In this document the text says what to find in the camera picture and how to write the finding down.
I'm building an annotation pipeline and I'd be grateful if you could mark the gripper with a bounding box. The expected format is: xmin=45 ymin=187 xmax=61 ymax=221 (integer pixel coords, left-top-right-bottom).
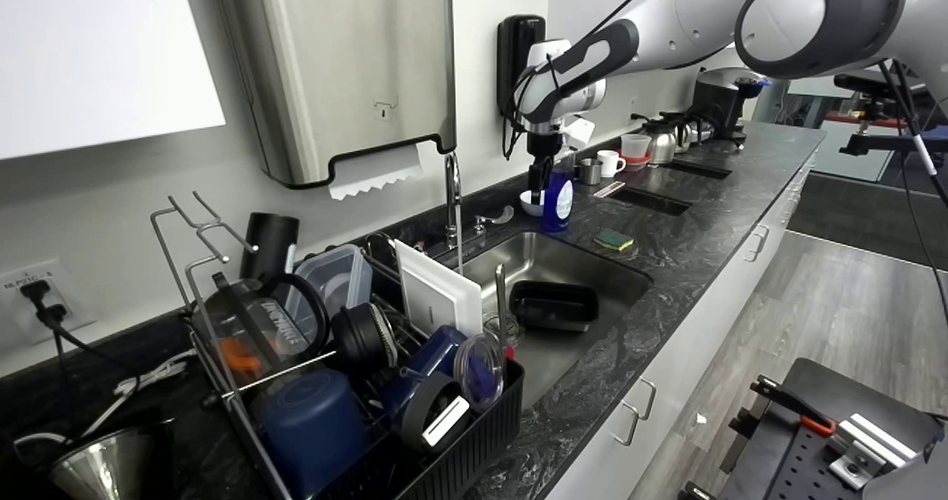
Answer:
xmin=527 ymin=131 xmax=564 ymax=205

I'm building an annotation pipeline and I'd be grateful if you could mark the steel tap lever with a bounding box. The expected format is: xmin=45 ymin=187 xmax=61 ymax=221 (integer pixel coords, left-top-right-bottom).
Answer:
xmin=473 ymin=204 xmax=515 ymax=236

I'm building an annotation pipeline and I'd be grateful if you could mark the steel tap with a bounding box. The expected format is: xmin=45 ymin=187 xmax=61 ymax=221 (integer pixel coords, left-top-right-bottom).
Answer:
xmin=442 ymin=151 xmax=467 ymax=276

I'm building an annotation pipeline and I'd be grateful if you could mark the blue soap bottle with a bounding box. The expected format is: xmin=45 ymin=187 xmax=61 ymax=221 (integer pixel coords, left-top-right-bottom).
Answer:
xmin=542 ymin=150 xmax=575 ymax=233

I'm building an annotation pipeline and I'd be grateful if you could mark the white mug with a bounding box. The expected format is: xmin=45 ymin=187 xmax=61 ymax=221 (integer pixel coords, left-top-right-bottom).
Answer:
xmin=596 ymin=149 xmax=628 ymax=179

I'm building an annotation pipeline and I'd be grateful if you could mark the green and yellow sponge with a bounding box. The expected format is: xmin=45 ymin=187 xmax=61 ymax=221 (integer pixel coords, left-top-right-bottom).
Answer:
xmin=592 ymin=228 xmax=636 ymax=253

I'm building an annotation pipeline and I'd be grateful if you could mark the steel sink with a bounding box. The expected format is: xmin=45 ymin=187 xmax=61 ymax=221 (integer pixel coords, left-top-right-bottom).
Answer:
xmin=435 ymin=230 xmax=655 ymax=413

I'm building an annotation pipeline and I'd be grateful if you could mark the steel carafe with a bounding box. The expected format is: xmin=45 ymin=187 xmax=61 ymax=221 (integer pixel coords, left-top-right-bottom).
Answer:
xmin=661 ymin=111 xmax=698 ymax=153
xmin=641 ymin=119 xmax=678 ymax=166

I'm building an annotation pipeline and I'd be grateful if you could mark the black plastic tray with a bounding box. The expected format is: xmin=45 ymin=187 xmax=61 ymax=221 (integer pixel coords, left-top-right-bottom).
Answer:
xmin=508 ymin=279 xmax=600 ymax=333

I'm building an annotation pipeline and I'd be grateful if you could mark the steel utensil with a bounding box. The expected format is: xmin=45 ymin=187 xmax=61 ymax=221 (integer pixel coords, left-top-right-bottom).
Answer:
xmin=494 ymin=262 xmax=513 ymax=361

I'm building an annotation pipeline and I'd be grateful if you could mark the white cutting board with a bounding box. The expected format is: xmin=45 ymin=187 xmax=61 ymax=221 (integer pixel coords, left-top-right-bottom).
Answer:
xmin=393 ymin=239 xmax=484 ymax=339

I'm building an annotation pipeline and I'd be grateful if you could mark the white paper towel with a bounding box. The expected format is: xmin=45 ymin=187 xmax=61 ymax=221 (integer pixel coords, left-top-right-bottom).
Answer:
xmin=328 ymin=141 xmax=427 ymax=201

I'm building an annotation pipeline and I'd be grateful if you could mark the black coffee machine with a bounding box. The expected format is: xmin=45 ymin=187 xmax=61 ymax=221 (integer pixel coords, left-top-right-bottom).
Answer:
xmin=689 ymin=67 xmax=772 ymax=150

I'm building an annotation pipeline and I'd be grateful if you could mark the clear round lid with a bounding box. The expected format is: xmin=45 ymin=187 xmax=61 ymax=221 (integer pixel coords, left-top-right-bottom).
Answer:
xmin=453 ymin=331 xmax=505 ymax=406

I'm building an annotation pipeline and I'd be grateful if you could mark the dark blue mug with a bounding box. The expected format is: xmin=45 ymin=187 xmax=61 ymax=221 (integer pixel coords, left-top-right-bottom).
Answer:
xmin=384 ymin=325 xmax=469 ymax=413

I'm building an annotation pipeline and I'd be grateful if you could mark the steel paper towel dispenser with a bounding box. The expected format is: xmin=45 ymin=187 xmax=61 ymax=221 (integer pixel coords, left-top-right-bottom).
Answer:
xmin=211 ymin=0 xmax=458 ymax=190

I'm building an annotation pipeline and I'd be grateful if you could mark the clear plastic container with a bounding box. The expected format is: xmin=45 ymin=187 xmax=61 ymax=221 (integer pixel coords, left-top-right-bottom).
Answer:
xmin=284 ymin=244 xmax=374 ymax=324

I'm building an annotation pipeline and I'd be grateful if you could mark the round black lid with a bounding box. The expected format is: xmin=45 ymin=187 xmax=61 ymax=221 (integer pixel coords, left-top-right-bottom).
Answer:
xmin=329 ymin=302 xmax=399 ymax=372

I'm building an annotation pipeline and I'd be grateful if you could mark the black dish rack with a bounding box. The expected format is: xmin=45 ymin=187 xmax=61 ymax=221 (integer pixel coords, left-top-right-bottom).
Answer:
xmin=150 ymin=191 xmax=527 ymax=500

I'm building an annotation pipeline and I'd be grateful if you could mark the black cylinder flask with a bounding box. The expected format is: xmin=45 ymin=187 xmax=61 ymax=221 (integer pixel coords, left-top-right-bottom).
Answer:
xmin=239 ymin=212 xmax=301 ymax=283

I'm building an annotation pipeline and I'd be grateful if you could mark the black clamp with orange tip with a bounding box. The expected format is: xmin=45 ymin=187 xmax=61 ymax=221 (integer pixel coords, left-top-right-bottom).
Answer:
xmin=749 ymin=373 xmax=838 ymax=439

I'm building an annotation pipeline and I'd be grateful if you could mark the dark blue bowl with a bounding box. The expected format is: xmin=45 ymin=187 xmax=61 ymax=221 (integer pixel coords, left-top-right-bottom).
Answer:
xmin=254 ymin=369 xmax=369 ymax=498

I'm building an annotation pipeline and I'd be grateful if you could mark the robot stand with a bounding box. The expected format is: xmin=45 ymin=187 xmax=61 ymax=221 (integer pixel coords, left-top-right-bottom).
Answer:
xmin=678 ymin=358 xmax=948 ymax=500

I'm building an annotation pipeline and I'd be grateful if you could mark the steel funnel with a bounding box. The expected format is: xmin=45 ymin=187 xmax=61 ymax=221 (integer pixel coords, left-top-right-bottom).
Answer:
xmin=47 ymin=424 xmax=176 ymax=500

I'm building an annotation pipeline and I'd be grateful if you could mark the black wall soap dispenser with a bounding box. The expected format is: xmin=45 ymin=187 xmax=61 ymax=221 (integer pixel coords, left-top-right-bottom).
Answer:
xmin=496 ymin=15 xmax=547 ymax=116

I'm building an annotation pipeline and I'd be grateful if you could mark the silver cabinet handle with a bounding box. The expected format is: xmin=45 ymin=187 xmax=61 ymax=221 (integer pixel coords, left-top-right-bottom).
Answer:
xmin=743 ymin=224 xmax=772 ymax=264
xmin=610 ymin=401 xmax=641 ymax=447
xmin=635 ymin=377 xmax=659 ymax=421

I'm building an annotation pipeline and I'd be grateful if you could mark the black ring with white label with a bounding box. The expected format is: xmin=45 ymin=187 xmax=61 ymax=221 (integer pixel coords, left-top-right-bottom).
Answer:
xmin=398 ymin=372 xmax=473 ymax=454

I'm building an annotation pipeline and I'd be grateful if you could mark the glass pitcher with black handle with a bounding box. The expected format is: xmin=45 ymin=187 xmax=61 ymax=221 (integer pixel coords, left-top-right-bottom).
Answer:
xmin=193 ymin=273 xmax=332 ymax=388

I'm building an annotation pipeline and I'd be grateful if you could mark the camera on mount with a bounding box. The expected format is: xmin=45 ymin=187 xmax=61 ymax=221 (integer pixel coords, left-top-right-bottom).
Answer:
xmin=832 ymin=59 xmax=948 ymax=158

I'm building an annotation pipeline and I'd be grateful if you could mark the aluminium bracket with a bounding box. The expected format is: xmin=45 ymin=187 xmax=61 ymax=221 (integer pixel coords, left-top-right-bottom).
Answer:
xmin=827 ymin=412 xmax=920 ymax=492

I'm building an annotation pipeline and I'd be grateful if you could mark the white cable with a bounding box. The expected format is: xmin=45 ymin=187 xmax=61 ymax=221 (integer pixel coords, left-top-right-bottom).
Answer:
xmin=13 ymin=347 xmax=198 ymax=450

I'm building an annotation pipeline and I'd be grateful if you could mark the wall socket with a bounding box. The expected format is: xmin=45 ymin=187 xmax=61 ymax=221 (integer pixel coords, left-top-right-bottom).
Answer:
xmin=0 ymin=257 xmax=95 ymax=346

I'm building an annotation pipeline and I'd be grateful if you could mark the black cable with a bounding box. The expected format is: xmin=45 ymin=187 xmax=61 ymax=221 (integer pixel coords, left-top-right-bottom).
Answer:
xmin=20 ymin=279 xmax=143 ymax=416

